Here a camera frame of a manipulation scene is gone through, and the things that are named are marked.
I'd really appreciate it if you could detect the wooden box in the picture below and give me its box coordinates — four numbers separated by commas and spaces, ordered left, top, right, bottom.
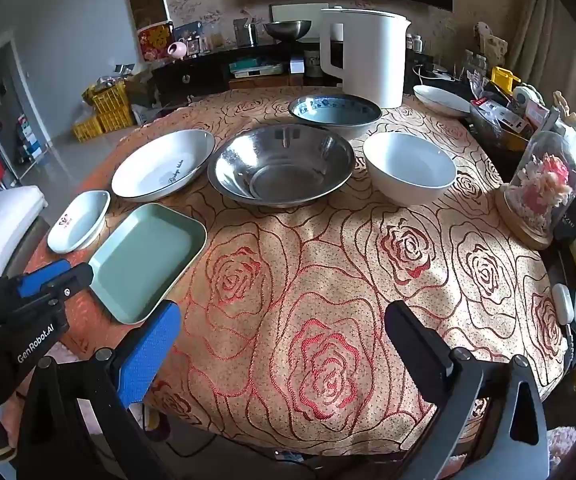
229, 75, 289, 92

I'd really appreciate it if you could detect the glass dome with pink flowers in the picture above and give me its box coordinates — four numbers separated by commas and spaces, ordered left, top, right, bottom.
495, 131, 576, 251

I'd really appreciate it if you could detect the stack of books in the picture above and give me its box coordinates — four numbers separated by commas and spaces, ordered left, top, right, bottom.
229, 60, 286, 78

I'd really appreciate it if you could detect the white cushion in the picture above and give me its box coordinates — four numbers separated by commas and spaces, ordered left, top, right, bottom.
0, 185, 48, 291

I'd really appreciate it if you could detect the red patterned box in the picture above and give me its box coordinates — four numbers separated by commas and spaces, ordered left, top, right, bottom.
136, 21, 175, 61

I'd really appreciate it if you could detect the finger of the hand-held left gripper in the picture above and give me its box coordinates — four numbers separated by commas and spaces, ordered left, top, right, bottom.
15, 262, 94, 313
0, 259, 72, 311

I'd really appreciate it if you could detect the yellow box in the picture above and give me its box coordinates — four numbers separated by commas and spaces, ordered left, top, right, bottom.
490, 66, 521, 93

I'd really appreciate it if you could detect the black cabinet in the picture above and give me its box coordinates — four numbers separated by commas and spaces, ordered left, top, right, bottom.
153, 42, 469, 107

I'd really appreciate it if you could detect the white round plate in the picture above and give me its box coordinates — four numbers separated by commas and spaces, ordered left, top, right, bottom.
413, 85, 474, 120

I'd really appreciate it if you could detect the clear container with packets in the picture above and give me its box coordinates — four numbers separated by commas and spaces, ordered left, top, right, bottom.
470, 92, 551, 151

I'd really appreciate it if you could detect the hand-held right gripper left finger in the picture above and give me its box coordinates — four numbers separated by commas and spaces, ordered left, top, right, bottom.
18, 300, 183, 480

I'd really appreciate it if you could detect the white electric kettle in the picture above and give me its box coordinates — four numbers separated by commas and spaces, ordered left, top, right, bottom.
319, 6, 412, 109

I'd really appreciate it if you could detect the green rectangular tray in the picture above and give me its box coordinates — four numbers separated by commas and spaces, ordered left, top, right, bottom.
88, 203, 207, 325

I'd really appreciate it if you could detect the blue patterned ceramic bowl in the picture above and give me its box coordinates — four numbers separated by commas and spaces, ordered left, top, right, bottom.
288, 94, 383, 140

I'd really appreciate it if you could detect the rose patterned tablecloth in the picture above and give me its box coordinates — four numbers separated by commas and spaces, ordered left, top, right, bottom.
32, 85, 569, 458

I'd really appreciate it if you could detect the small white dish red logo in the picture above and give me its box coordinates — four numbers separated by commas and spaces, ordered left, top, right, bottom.
46, 190, 111, 254

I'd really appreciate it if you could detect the beige curtain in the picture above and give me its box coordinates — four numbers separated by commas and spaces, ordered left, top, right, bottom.
518, 0, 576, 93

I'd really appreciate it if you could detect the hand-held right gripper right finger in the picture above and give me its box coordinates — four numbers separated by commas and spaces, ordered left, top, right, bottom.
384, 300, 551, 480

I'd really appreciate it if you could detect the metal cup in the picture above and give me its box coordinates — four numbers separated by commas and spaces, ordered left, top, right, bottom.
235, 19, 259, 47

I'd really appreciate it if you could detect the large stainless steel bowl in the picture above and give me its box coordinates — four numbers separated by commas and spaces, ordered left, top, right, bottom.
207, 124, 355, 209

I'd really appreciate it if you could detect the white oval device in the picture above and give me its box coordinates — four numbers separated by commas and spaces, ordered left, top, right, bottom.
552, 284, 575, 326

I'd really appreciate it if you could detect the plain white bowl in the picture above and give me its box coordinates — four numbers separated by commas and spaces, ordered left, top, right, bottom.
363, 132, 458, 207

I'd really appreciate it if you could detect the small stainless steel bowl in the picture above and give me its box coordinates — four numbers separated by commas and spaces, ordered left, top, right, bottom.
263, 20, 313, 43

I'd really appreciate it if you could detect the white oval plate dark rim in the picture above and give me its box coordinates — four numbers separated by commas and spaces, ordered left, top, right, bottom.
111, 129, 217, 203

